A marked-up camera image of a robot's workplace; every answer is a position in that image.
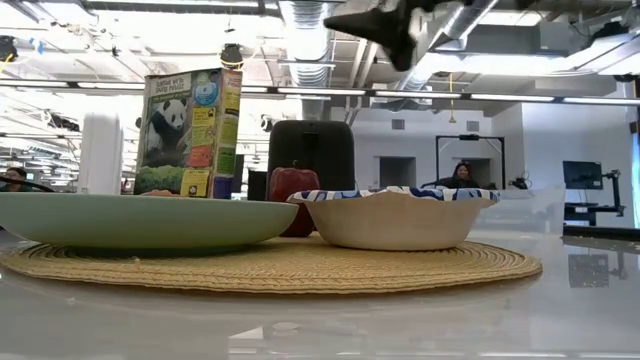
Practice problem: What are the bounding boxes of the red apple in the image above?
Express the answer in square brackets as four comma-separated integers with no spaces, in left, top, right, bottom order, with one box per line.
[268,160,321,239]

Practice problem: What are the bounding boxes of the black rectangular frame stand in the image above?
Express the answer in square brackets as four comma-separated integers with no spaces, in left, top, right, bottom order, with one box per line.
[435,133,506,190]

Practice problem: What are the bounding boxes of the silver ventilation duct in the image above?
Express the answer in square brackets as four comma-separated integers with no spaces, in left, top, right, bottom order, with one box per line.
[394,0,501,101]
[277,0,346,121]

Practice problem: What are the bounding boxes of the person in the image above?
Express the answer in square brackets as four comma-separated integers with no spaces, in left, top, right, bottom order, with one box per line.
[439,159,484,190]
[0,167,31,194]

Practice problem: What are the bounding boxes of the white rounded pillar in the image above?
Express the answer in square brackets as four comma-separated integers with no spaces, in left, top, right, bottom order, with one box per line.
[81,112,125,196]

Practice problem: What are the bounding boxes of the panda cereal box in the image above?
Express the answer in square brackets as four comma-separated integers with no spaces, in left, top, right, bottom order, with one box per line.
[133,68,244,200]

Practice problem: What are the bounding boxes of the green plate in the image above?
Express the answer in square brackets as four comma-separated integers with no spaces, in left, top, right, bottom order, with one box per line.
[0,192,300,251]

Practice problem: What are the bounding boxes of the black monitor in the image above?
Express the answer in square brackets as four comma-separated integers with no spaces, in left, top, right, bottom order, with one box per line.
[562,160,605,191]

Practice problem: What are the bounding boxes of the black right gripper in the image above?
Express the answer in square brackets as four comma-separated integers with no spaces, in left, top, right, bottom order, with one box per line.
[324,0,474,71]

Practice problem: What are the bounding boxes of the black hanging round fixture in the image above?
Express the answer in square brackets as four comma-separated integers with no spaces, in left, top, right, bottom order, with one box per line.
[219,43,245,71]

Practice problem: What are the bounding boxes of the black toaster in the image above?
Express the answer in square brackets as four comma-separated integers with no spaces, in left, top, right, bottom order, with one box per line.
[268,119,356,194]

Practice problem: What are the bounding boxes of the round wooden board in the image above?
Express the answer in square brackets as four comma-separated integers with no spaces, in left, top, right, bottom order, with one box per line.
[0,234,544,295]

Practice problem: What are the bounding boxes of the blue patterned paper bowl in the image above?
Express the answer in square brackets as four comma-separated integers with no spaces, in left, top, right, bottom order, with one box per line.
[287,185,501,251]

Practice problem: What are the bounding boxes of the clear plastic container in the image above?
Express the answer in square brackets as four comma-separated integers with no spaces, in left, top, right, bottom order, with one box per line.
[474,185,569,235]

